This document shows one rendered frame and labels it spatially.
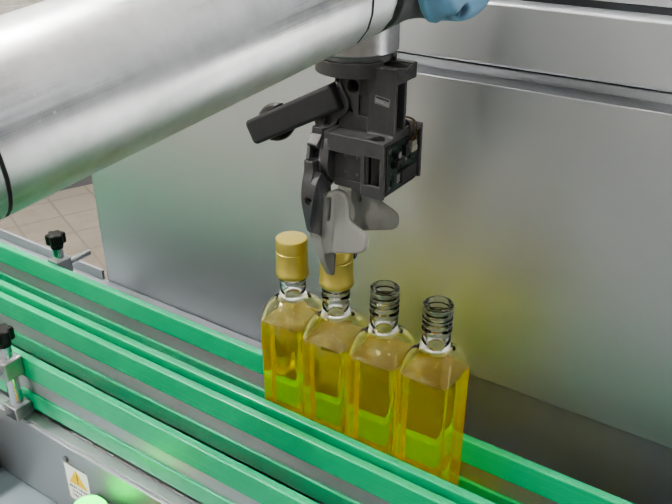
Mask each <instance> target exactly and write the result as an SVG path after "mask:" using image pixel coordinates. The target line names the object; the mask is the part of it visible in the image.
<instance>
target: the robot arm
mask: <svg viewBox="0 0 672 504"><path fill-rule="evenodd" d="M489 1H490V0H45V1H42V2H39V3H36V4H33V5H30V6H26V7H23V8H20V9H17V10H14V11H11V12H8V13H5V14H2V15H0V220H1V219H3V218H5V217H8V216H10V215H12V214H14V213H16V212H18V211H20V210H22V209H24V208H26V207H28V206H30V205H32V204H34V203H36V202H38V201H40V200H42V199H44V198H46V197H48V196H50V195H52V194H54V193H56V192H58V191H60V190H62V189H64V188H66V187H68V186H70V185H72V184H74V183H76V182H78V181H80V180H82V179H84V178H86V177H88V176H90V175H92V174H94V173H96V172H99V171H101V170H103V169H105V168H107V167H109V166H111V165H113V164H115V163H117V162H119V161H121V160H123V159H125V158H127V157H129V156H131V155H133V154H135V153H137V152H139V151H141V150H143V149H145V148H147V147H149V146H151V145H153V144H155V143H157V142H159V141H161V140H163V139H165V138H167V137H169V136H171V135H173V134H175V133H177V132H179V131H181V130H183V129H185V128H187V127H190V126H192V125H194V124H196V123H198V122H200V121H202V120H204V119H206V118H208V117H210V116H212V115H214V114H216V113H218V112H220V111H222V110H224V109H226V108H228V107H230V106H232V105H234V104H236V103H238V102H240V101H242V100H244V99H246V98H248V97H250V96H252V95H254V94H256V93H258V92H260V91H262V90H264V89H266V88H268V87H270V86H272V85H274V84H276V83H278V82H281V81H283V80H285V79H287V78H289V77H291V76H293V75H295V74H297V73H299V72H301V71H303V70H305V69H307V68H309V67H311V66H313V65H315V70H316V71H317V72H318V73H319V74H322V75H324V76H328V77H333V78H335V81H334V82H333V83H330V84H328V85H325V86H323V87H321V88H319V89H316V90H314V91H312V92H310V93H307V94H305V95H303V96H301V97H298V98H296V99H294V100H292V101H289V102H287V103H285V104H283V103H280V102H273V103H270V104H267V105H266V106H264V107H263V108H262V110H261V111H260V113H259V115H258V116H256V117H253V118H251V119H249V120H247V122H246V126H247V129H248V131H249V133H250V136H251V138H252V140H253V142H254V143H256V144H259V143H262V142H264V141H266V140H269V139H270V140H272V141H281V140H284V139H286V138H288V137H289V136H290V135H291V134H292V133H293V131H294V129H296V128H298V127H301V126H303V125H306V124H308V123H311V122H313V121H315V124H316V125H314V126H312V132H311V134H310V136H309V138H308V141H307V151H306V159H305V160H304V174H303V179H302V187H301V202H302V209H303V214H304V219H305V224H306V229H307V231H308V232H309V233H310V237H311V241H312V244H313V247H314V249H315V252H316V254H317V256H318V258H319V261H320V263H321V265H322V267H323V269H324V270H325V272H326V273H327V274H328V275H331V276H332V275H334V272H335V257H336V254H335V253H354V257H353V258H354V259H355V258H356V257H357V255H358V253H363V252H365V251H366V249H367V247H368V237H367V234H366V233H365V232H364V231H366V230H393V229H395V228H397V227H398V225H399V216H398V213H397V212H396V211H395V210H394V209H392V208H391V207H390V206H388V205H387V204H385V203H384V202H383V200H384V198H385V197H387V196H388V195H390V194H391V193H393V192H394V191H396V190H397V189H399V188H400V187H402V186H403V185H405V184H406V183H407V182H409V181H410V180H412V179H413V178H415V176H420V170H421V152H422V133H423V122H418V121H415V119H414V118H412V117H409V116H406V101H407V81H409V80H411V79H413V78H415V77H417V61H413V60H406V59H400V58H397V53H396V51H397V50H398V49H399V42H400V23H401V22H403V21H405V20H408V19H414V18H423V19H426V20H427V21H428V22H431V23H438V22H440V21H457V22H459V21H465V20H468V19H471V18H473V17H474V16H476V15H477V14H479V13H480V12H481V11H482V10H483V9H484V8H485V6H486V5H487V4H488V2H489ZM406 118H409V119H411V120H408V119H406ZM333 183H334V184H336V185H338V189H335V190H332V191H331V185H332V184H333Z"/></svg>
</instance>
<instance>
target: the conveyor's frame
mask: <svg viewBox="0 0 672 504"><path fill-rule="evenodd" d="M8 400H9V397H7V396H5V395H4V394H2V393H0V465H1V467H3V468H4V469H6V470H7V471H9V472H10V473H12V474H13V475H15V476H16V477H18V478H20V479H21V480H23V481H24V482H26V483H27V484H29V485H30V486H32V487H33V488H35V489H37V490H38V491H40V492H41V493H43V494H44V495H46V496H47V497H49V498H50V499H52V500H54V501H55V502H57V503H58V504H74V503H75V502H76V501H77V500H78V499H80V498H81V497H84V496H87V495H94V494H95V495H97V496H99V497H101V498H103V499H104V500H106V501H107V502H109V503H110V504H195V503H193V502H191V501H189V500H188V499H186V498H185V497H182V496H181V495H179V494H177V493H175V492H174V491H172V490H170V489H168V488H167V487H165V486H163V485H161V484H160V483H158V482H156V481H154V480H153V479H151V478H149V477H147V476H146V475H144V474H142V473H140V472H139V471H137V470H135V469H133V468H132V467H130V466H128V465H126V464H125V463H123V462H121V461H119V460H118V459H116V458H114V457H112V456H111V455H109V454H107V453H105V452H104V451H102V450H100V449H98V448H97V447H95V446H93V445H91V444H90V443H88V442H86V441H84V440H83V439H81V438H79V437H77V436H75V435H74V434H72V433H70V432H68V431H67V430H65V429H63V428H61V427H60V426H58V425H56V424H54V423H53V422H51V421H49V420H47V419H46V418H44V417H42V416H40V415H39V414H37V413H35V412H33V413H32V414H30V415H29V416H31V417H32V418H33V419H31V420H30V422H29V423H28V424H27V423H25V422H23V421H22V420H21V421H19V422H17V421H15V420H14V419H12V418H10V417H9V416H7V415H6V413H5V410H4V406H3V403H4V402H6V401H8Z"/></svg>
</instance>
